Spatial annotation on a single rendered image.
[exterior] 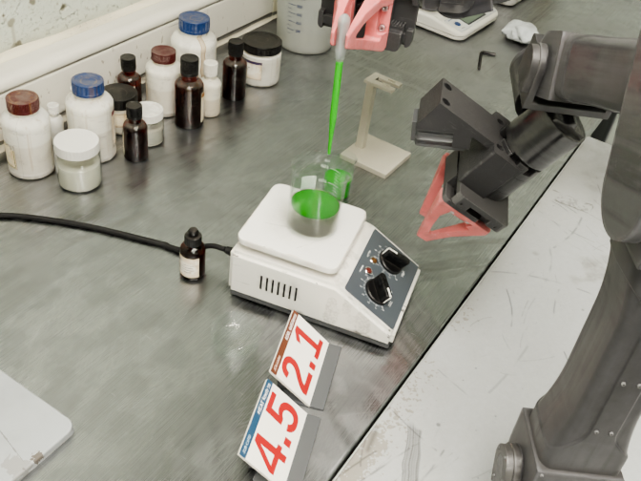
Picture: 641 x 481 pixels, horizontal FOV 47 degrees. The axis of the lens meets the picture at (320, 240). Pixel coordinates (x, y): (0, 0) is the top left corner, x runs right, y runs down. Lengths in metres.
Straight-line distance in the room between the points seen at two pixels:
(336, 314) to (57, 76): 0.55
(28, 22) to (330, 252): 0.56
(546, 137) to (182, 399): 0.43
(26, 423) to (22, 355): 0.09
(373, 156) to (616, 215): 0.69
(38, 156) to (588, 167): 0.83
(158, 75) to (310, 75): 0.31
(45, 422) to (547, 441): 0.45
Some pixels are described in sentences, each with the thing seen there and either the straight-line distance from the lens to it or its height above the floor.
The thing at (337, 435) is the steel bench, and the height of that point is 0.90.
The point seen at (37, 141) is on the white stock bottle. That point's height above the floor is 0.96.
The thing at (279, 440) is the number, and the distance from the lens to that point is 0.73.
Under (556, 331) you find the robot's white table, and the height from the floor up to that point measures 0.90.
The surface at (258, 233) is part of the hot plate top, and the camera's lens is 0.83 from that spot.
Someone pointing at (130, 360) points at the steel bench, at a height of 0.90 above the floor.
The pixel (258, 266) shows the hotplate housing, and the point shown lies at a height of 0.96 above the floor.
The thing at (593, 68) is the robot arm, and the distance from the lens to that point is 0.61.
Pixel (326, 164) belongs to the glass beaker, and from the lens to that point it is 0.83.
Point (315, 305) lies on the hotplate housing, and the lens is 0.83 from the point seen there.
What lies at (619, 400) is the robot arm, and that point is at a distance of 0.55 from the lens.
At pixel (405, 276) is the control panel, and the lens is 0.88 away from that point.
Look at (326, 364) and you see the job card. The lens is 0.81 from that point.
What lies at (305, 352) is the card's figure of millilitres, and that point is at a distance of 0.79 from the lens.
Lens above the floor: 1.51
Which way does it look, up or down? 40 degrees down
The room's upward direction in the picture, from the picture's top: 9 degrees clockwise
